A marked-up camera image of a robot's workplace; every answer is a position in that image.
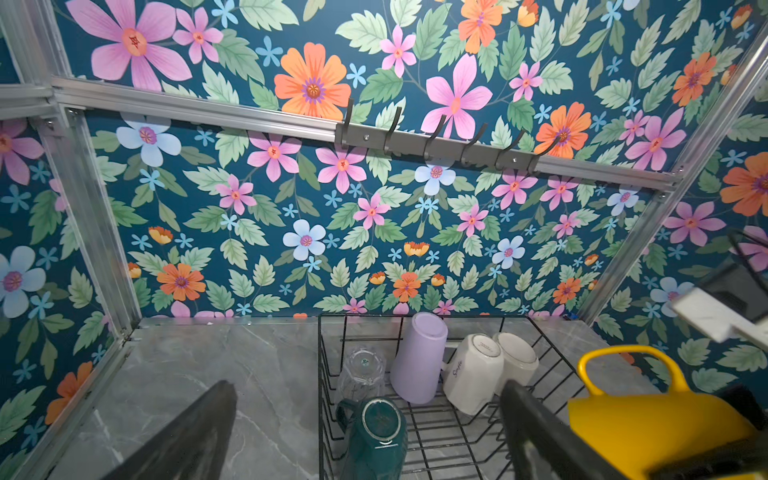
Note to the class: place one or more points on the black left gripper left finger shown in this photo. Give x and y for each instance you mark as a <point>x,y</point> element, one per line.
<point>192,446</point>

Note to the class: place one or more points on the clear glass cup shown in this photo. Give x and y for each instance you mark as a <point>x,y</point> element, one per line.
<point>362,375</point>

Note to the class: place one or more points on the black hook rail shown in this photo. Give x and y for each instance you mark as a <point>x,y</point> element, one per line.
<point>434,146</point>

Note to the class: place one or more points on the yellow mug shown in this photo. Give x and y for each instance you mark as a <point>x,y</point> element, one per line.
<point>638,433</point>

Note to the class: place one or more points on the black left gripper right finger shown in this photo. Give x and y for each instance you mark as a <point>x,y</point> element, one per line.
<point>541,446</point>

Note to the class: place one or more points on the lilac plastic cup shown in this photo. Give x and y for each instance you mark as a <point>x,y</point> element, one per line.
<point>416,369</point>

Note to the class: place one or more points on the green mug white inside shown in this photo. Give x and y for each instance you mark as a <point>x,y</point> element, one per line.
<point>376,439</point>

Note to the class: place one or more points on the aluminium frame corner post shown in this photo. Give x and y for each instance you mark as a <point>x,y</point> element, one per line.
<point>718,122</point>

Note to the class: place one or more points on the white faceted mug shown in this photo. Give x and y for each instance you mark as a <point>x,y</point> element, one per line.
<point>471,376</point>

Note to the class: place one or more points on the black wire dish rack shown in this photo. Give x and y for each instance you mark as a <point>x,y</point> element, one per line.
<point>443,442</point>

